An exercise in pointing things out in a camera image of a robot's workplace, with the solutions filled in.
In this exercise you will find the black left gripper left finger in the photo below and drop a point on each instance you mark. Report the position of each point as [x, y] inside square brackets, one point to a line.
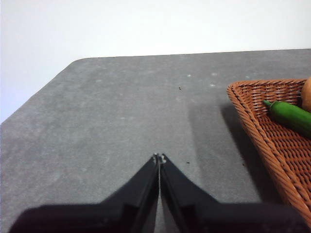
[97, 218]

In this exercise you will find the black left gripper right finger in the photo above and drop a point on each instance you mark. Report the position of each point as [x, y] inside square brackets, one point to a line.
[230, 218]

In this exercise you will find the brown wicker basket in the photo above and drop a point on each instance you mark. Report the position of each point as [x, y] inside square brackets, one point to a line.
[279, 155]

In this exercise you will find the green pepper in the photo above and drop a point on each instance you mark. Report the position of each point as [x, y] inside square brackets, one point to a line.
[289, 114]

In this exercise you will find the yellow-brown potato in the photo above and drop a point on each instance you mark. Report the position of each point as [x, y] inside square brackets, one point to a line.
[307, 97]

